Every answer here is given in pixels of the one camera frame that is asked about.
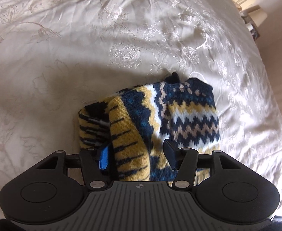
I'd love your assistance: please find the cream embroidered bedspread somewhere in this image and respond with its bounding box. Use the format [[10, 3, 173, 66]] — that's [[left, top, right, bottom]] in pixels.
[[0, 0, 282, 218]]

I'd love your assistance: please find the striped knit sweater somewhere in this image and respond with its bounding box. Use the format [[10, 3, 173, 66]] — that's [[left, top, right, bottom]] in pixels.
[[78, 73, 220, 182]]

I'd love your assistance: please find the cream table lamp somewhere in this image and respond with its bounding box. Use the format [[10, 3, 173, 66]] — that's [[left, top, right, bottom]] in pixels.
[[241, 6, 267, 41]]

